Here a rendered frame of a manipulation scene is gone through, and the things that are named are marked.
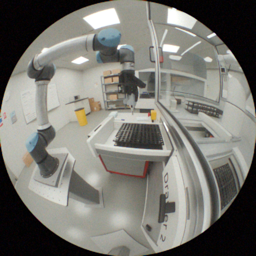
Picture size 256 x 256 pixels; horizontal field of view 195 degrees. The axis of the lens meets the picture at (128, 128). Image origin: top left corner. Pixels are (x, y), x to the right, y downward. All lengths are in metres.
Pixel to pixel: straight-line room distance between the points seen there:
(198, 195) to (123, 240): 1.07
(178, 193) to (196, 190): 0.05
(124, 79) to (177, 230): 0.55
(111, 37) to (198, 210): 0.44
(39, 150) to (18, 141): 2.82
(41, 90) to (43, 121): 0.18
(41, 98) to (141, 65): 1.11
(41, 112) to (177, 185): 0.66
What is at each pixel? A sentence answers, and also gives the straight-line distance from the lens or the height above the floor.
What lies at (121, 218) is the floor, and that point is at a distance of 1.12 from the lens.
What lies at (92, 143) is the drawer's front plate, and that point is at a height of 0.91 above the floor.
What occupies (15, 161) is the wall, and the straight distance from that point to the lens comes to 3.44.
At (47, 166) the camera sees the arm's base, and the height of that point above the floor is 0.83.
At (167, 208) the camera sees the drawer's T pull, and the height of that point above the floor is 0.91.
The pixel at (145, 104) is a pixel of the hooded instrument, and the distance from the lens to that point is 1.14.
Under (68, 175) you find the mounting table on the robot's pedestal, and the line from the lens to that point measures 0.50.
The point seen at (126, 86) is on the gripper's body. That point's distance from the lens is 0.39.
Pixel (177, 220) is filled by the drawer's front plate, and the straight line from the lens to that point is 0.21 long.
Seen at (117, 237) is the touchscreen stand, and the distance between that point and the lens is 1.16.
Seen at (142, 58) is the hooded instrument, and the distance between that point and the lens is 1.20.
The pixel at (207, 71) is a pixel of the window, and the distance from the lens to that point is 0.19.
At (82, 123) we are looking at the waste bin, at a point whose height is 0.12.
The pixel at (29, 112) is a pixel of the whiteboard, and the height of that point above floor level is 1.25.
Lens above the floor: 1.10
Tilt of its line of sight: 30 degrees down
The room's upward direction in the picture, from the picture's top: 4 degrees counter-clockwise
